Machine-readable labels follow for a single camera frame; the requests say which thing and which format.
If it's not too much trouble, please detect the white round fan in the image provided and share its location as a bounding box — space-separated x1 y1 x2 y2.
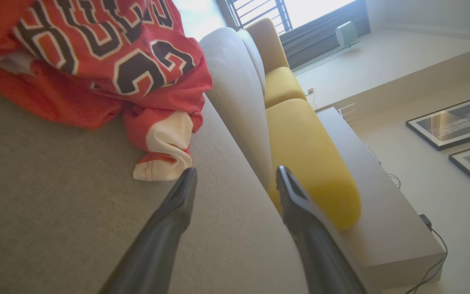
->
335 21 359 49

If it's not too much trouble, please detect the long yellow sofa cushion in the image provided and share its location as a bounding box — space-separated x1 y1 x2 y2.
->
266 98 362 232

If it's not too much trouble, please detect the dark grey curtain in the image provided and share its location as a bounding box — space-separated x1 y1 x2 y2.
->
279 0 371 70

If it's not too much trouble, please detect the red lettered basketball jersey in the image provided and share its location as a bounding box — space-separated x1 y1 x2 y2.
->
0 0 213 182

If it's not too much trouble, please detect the small yellow sofa cushion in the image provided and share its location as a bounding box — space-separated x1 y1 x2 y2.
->
264 67 307 109

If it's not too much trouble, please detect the thin black power cable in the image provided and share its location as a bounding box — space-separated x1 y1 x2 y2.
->
404 229 448 294

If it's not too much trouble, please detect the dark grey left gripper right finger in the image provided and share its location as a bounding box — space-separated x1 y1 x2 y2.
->
276 165 368 294

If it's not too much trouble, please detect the large black framed picture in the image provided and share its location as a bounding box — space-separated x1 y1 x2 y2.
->
406 95 470 151

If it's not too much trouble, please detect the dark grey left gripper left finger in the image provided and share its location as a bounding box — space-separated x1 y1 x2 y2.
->
98 167 198 294

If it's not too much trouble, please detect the tan sofa cushion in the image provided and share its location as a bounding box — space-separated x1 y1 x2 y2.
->
245 18 290 74

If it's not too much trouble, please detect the black window railing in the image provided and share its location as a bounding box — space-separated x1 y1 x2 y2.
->
225 0 293 33

